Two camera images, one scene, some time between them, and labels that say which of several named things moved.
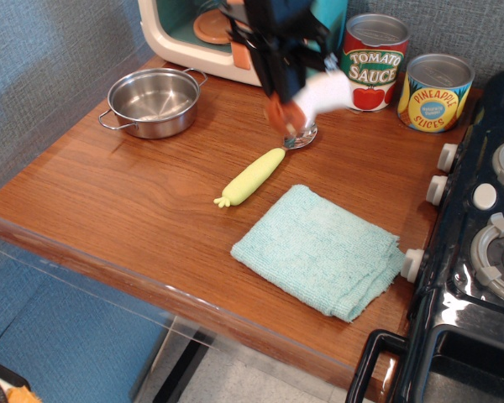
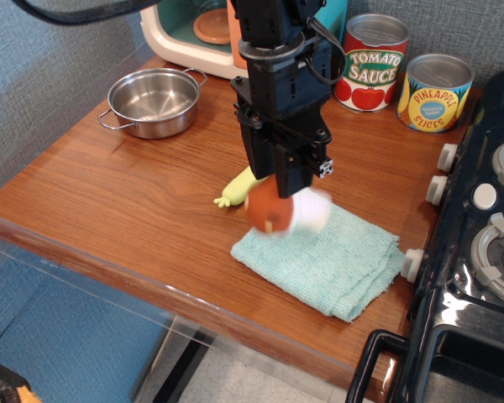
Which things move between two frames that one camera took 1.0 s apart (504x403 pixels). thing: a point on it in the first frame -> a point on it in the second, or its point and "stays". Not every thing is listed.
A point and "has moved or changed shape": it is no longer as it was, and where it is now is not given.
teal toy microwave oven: x=194 y=38 stays
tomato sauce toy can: x=374 y=55 stays
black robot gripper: x=286 y=37 -> x=286 y=99
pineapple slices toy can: x=434 y=91 stays
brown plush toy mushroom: x=322 y=93 has moved or changed shape
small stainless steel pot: x=154 y=103 stays
